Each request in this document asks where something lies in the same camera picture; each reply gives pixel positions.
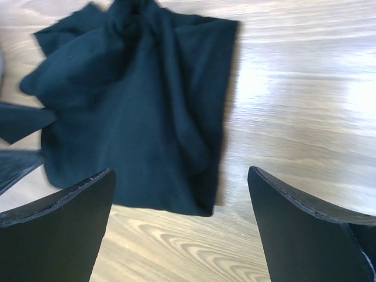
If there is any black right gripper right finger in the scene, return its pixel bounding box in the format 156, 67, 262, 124
247, 166, 375, 281

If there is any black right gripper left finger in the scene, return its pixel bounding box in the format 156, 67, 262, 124
1, 169, 116, 282

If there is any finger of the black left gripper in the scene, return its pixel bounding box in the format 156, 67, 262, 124
1, 102, 56, 144
1, 149, 44, 194

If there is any black t shirt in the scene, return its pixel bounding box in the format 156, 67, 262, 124
19, 1, 239, 217

